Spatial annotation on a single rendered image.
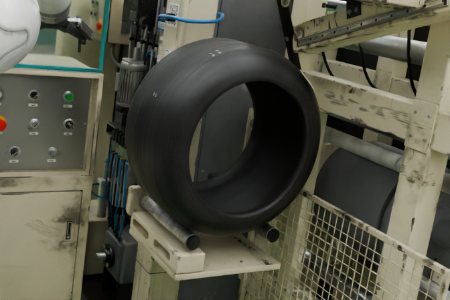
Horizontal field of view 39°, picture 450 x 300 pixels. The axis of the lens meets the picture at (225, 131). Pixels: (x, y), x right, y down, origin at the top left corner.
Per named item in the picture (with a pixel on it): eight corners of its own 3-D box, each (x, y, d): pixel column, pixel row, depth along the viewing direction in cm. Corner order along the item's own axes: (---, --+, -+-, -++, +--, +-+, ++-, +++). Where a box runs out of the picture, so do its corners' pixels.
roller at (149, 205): (138, 207, 210) (140, 194, 209) (151, 207, 213) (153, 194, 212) (185, 251, 181) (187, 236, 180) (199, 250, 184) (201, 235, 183)
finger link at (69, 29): (53, 13, 155) (57, 11, 154) (84, 30, 164) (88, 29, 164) (52, 27, 154) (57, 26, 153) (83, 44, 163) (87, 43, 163)
